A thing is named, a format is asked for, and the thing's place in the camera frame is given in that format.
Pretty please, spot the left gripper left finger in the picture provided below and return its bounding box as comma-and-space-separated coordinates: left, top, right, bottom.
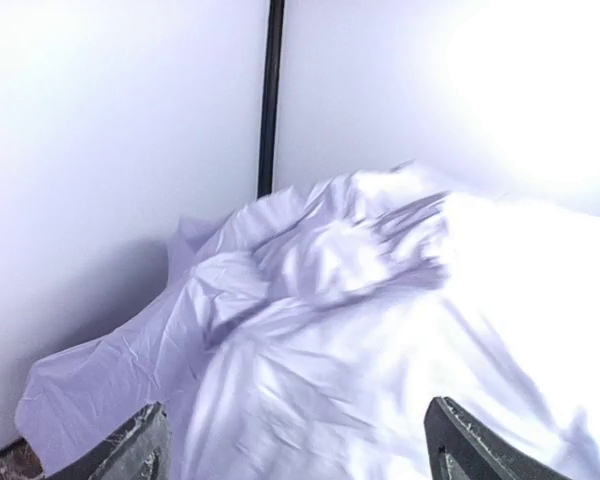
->
49, 403, 171, 480

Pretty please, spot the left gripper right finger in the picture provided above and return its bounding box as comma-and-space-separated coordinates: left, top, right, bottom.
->
424, 396, 566, 480

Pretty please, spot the lavender folding umbrella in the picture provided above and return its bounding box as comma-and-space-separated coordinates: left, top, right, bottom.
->
15, 163, 600, 479

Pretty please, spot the left black corner post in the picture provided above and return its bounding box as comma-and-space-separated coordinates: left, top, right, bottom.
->
257, 0, 285, 198

